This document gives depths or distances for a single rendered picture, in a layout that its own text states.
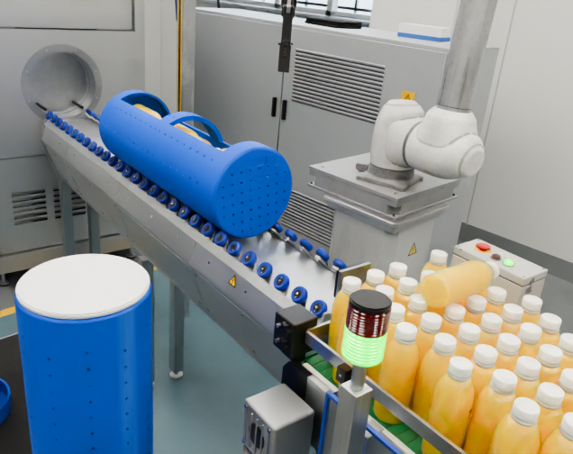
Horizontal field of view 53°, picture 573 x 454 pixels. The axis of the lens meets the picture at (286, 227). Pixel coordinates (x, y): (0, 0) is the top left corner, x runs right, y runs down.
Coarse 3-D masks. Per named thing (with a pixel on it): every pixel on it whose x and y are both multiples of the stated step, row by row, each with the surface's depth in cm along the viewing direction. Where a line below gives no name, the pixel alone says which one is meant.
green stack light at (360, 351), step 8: (344, 328) 88; (344, 336) 87; (352, 336) 85; (384, 336) 86; (344, 344) 87; (352, 344) 86; (360, 344) 85; (368, 344) 85; (376, 344) 85; (384, 344) 86; (344, 352) 87; (352, 352) 86; (360, 352) 85; (368, 352) 85; (376, 352) 86; (352, 360) 86; (360, 360) 86; (368, 360) 86; (376, 360) 86
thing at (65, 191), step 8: (64, 184) 297; (64, 192) 299; (64, 200) 301; (64, 208) 302; (64, 216) 304; (72, 216) 306; (64, 224) 305; (72, 224) 308; (64, 232) 308; (72, 232) 310; (64, 240) 310; (72, 240) 311; (64, 248) 313; (72, 248) 313; (64, 256) 316
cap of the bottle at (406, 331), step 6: (402, 324) 109; (408, 324) 109; (396, 330) 108; (402, 330) 107; (408, 330) 107; (414, 330) 108; (396, 336) 108; (402, 336) 107; (408, 336) 107; (414, 336) 107
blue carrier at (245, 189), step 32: (128, 96) 221; (128, 128) 205; (160, 128) 191; (192, 128) 221; (128, 160) 211; (160, 160) 186; (192, 160) 172; (224, 160) 163; (256, 160) 167; (192, 192) 172; (224, 192) 164; (256, 192) 171; (288, 192) 179; (224, 224) 168; (256, 224) 176
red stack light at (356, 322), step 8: (352, 312) 84; (360, 312) 83; (352, 320) 84; (360, 320) 84; (368, 320) 83; (376, 320) 83; (384, 320) 84; (352, 328) 85; (360, 328) 84; (368, 328) 84; (376, 328) 84; (384, 328) 85; (360, 336) 84; (368, 336) 84; (376, 336) 84
